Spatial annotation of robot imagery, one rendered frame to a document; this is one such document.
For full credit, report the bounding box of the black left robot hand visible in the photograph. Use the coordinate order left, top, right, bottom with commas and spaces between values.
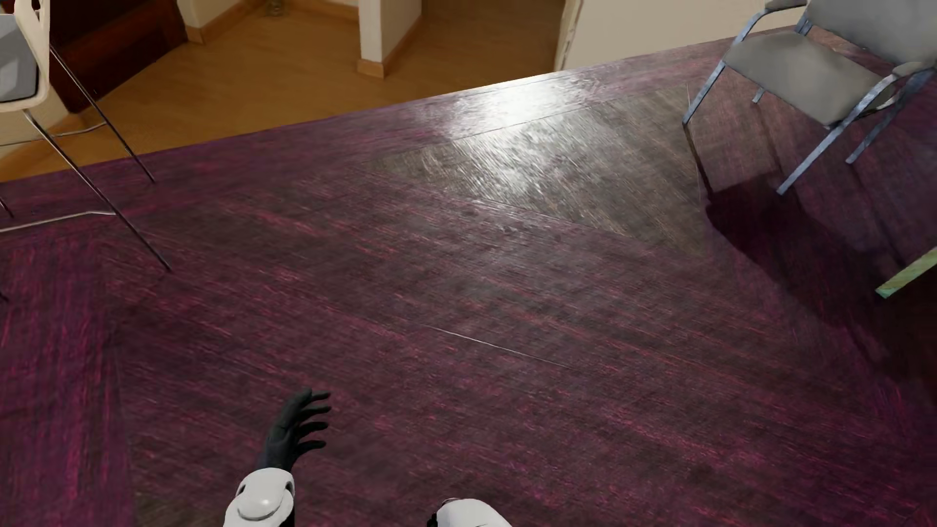
255, 389, 332, 472

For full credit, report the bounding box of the white robot leg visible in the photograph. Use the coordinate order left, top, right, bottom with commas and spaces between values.
428, 498, 513, 527

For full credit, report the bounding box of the purple rug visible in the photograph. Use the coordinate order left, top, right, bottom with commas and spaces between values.
0, 27, 937, 527

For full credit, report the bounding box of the white bar stool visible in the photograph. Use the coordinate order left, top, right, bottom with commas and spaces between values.
0, 0, 174, 303

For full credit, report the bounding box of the white square pillar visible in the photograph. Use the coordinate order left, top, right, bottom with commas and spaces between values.
356, 0, 423, 79

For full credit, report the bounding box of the dark wooden cabinet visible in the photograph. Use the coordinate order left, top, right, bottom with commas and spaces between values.
45, 0, 188, 114

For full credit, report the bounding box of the light green plank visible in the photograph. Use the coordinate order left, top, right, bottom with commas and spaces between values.
876, 247, 937, 300

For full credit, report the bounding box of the grey metal-frame chair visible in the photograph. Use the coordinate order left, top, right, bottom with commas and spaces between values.
682, 0, 937, 196

